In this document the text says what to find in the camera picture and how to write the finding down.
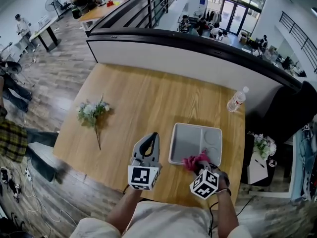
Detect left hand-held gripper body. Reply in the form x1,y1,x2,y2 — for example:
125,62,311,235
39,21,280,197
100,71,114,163
127,156,162,191

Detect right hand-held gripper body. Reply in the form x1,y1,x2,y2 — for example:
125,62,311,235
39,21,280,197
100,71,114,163
189,161,231,200

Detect pink cloth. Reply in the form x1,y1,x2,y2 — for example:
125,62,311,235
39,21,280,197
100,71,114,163
181,149,211,173

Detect grey compartment tray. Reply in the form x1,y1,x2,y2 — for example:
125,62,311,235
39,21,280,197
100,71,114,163
168,122,223,167

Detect person's right forearm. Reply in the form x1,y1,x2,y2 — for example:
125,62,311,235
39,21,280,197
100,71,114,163
215,189,240,234

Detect person's left forearm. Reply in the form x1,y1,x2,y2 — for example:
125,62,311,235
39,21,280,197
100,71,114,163
106,188,144,235

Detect person's right hand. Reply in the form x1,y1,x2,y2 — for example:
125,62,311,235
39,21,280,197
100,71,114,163
218,176,230,191

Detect person's white shirt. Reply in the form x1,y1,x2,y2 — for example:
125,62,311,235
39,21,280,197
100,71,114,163
70,200,253,238

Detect white artificial flower bunch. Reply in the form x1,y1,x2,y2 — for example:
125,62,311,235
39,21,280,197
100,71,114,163
251,133,277,160

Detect pale artificial flower bouquet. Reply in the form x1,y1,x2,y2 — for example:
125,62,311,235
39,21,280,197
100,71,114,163
76,93,111,151

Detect clear plastic water bottle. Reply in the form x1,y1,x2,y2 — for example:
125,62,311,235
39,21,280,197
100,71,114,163
226,86,250,113

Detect white side desk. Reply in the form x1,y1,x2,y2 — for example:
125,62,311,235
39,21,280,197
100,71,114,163
247,122,317,201

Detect black office chair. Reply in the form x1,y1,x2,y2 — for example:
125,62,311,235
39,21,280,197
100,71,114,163
239,80,317,187

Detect white partition with black top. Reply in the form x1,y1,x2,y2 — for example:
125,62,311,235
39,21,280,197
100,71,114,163
85,28,305,107

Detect long wooden desk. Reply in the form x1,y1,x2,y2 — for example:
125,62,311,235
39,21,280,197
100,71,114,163
77,0,130,31

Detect rack of hanging coats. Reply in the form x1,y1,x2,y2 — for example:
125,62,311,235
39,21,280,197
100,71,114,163
205,9,223,25

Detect black metal railing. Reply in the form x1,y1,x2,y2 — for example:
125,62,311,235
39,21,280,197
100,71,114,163
93,0,191,31
279,10,317,74

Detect white table with black base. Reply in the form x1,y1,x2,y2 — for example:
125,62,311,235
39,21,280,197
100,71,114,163
28,16,62,54

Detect glass entrance door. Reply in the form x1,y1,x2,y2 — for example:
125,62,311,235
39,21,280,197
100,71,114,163
218,0,261,36

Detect white desktop machine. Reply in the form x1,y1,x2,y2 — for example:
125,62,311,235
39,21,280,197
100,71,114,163
37,14,52,27

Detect person's wrist bracelets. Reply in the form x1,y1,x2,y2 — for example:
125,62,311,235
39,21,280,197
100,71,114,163
214,187,233,197

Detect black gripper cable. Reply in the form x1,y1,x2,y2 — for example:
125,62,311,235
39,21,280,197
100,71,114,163
208,201,220,238

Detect black devices with cables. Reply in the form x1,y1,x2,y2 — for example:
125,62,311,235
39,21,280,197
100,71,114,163
0,166,22,203

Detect black pedestal fan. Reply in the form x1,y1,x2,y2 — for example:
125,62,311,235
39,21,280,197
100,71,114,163
44,0,65,22

